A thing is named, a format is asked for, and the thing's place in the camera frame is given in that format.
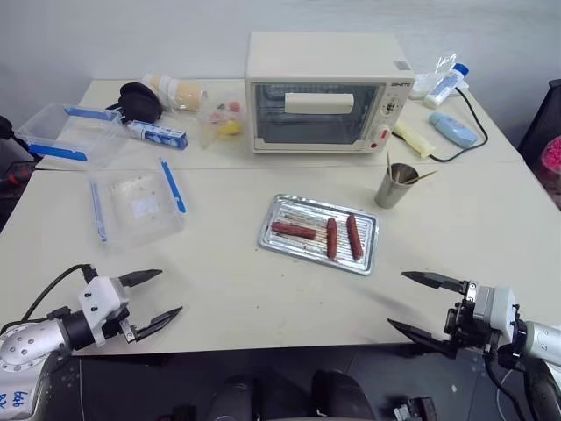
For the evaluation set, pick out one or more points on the clear container with blue clips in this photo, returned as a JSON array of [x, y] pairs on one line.
[[140, 206], [66, 131]]

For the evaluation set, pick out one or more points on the pale yellow packet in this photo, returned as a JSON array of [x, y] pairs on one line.
[[412, 139]]

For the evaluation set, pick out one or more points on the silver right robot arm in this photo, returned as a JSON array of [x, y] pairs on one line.
[[543, 344]]

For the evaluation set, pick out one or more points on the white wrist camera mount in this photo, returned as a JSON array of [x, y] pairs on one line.
[[98, 300], [495, 312]]

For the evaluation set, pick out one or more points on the clear bag of colourful items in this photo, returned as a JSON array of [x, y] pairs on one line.
[[223, 123]]

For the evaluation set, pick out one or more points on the silver metal baking tray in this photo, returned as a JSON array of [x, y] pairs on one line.
[[285, 210]]

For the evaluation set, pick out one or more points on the blue and white toothpaste box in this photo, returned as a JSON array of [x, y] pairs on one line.
[[158, 135]]

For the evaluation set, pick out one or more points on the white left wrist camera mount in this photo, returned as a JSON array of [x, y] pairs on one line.
[[98, 300]]

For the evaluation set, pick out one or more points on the white bottle with blue cap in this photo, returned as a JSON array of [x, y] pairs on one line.
[[440, 92]]

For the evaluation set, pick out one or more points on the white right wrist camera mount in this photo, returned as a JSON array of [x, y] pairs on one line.
[[495, 312]]

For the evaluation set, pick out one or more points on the red sausage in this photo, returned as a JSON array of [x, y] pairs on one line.
[[331, 239], [354, 237], [293, 230]]

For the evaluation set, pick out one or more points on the cream toaster oven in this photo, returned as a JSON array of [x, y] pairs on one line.
[[324, 57]]

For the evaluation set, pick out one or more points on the silver metal cup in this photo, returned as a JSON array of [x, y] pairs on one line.
[[390, 193]]

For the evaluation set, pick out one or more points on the beige wrapped roll pack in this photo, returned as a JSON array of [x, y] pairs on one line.
[[188, 94]]

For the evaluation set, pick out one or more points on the clear plastic bag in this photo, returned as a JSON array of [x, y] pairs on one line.
[[445, 63]]

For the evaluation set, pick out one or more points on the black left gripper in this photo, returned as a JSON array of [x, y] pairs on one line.
[[124, 326]]

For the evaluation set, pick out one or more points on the light blue bottle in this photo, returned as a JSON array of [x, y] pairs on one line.
[[456, 129]]

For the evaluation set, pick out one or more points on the black and red device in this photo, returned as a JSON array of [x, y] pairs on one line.
[[9, 129]]

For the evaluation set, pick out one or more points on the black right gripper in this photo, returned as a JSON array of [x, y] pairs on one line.
[[460, 321]]

